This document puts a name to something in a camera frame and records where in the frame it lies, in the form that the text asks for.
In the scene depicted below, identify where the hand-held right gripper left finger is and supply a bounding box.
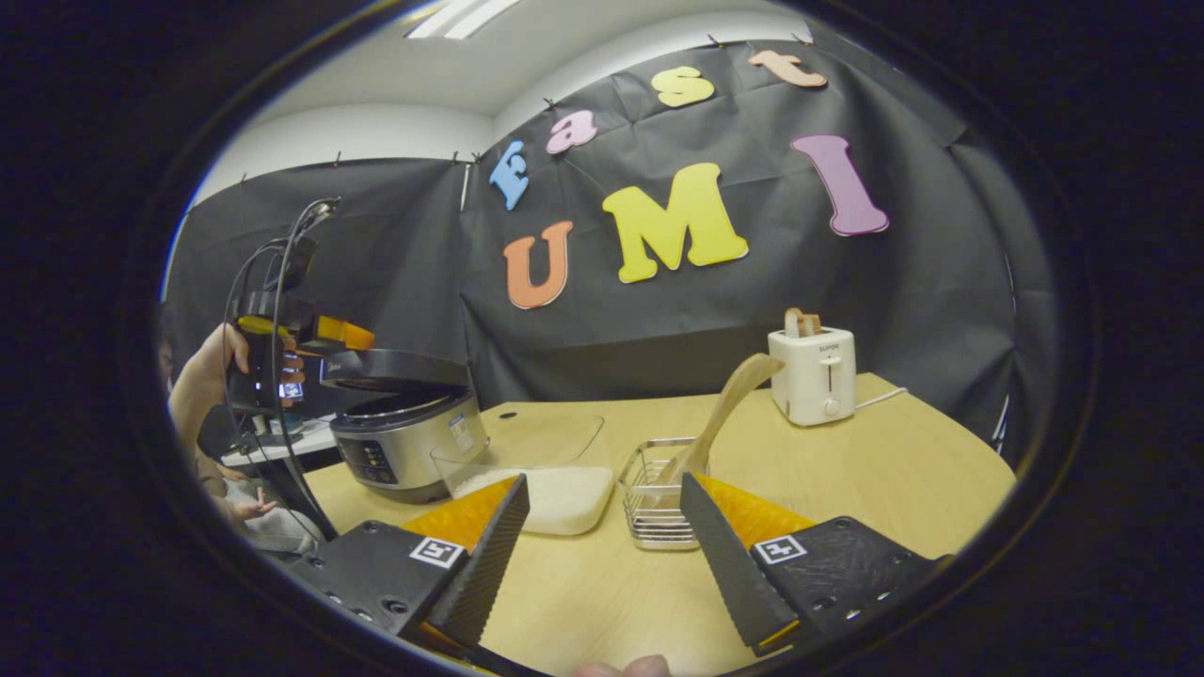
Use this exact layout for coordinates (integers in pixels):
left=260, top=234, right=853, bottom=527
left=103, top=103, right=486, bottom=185
left=287, top=473, right=531, bottom=654

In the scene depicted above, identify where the white computer desk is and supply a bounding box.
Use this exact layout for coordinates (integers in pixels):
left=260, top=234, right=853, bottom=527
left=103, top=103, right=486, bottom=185
left=221, top=418, right=340, bottom=468

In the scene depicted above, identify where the wooden spoon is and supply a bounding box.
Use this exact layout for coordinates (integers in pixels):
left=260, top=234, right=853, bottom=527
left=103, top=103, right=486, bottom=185
left=658, top=353, right=785, bottom=485

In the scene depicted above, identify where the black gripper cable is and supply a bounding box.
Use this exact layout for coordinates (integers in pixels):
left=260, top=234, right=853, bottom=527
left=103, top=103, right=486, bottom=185
left=221, top=197, right=341, bottom=542

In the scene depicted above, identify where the ceiling light panel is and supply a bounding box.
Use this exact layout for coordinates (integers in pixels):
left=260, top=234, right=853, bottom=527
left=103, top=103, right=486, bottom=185
left=404, top=0, right=523, bottom=40

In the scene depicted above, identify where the black backdrop cloth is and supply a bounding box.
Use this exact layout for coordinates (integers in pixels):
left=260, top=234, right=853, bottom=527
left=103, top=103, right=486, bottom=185
left=165, top=19, right=1064, bottom=471

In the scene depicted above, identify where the grey rice cooker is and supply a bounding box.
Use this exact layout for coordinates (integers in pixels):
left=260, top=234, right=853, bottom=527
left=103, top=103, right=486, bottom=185
left=318, top=349, right=491, bottom=505

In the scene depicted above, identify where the wire chopstick holder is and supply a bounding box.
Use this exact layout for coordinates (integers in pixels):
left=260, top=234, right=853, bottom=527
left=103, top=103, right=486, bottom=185
left=618, top=437, right=716, bottom=552

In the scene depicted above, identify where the white toaster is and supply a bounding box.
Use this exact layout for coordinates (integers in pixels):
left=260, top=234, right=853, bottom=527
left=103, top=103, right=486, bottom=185
left=768, top=325, right=858, bottom=428

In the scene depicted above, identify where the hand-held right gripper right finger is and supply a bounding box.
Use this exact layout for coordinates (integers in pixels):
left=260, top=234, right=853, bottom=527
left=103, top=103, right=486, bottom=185
left=679, top=472, right=951, bottom=657

